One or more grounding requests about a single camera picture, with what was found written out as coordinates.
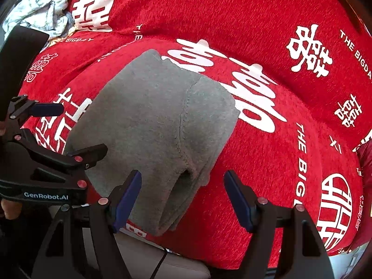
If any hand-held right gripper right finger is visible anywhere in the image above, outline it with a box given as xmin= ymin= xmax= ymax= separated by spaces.
xmin=224 ymin=170 xmax=335 ymax=279

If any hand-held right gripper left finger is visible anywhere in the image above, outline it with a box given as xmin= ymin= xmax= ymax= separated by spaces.
xmin=30 ymin=169 xmax=142 ymax=279

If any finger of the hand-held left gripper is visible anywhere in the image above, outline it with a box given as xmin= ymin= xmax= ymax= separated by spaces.
xmin=14 ymin=131 xmax=109 ymax=189
xmin=6 ymin=94 xmax=64 ymax=134

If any grey knit garment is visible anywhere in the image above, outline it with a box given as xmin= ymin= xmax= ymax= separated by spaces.
xmin=63 ymin=49 xmax=241 ymax=237

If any person's left hand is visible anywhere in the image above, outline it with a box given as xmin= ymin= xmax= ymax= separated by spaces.
xmin=0 ymin=200 xmax=22 ymax=220

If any beige padded bed edge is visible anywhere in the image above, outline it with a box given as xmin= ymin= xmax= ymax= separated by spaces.
xmin=83 ymin=227 xmax=211 ymax=279

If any crumpled pale grey cloth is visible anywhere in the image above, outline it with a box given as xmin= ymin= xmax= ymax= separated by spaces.
xmin=3 ymin=0 xmax=72 ymax=40

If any dark red cloth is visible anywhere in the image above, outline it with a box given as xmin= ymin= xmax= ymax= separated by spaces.
xmin=353 ymin=144 xmax=372 ymax=181

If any red printed blanket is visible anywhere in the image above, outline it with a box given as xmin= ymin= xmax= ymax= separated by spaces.
xmin=17 ymin=0 xmax=372 ymax=269

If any black cable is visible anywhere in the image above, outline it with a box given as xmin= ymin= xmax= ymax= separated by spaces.
xmin=149 ymin=248 xmax=169 ymax=279

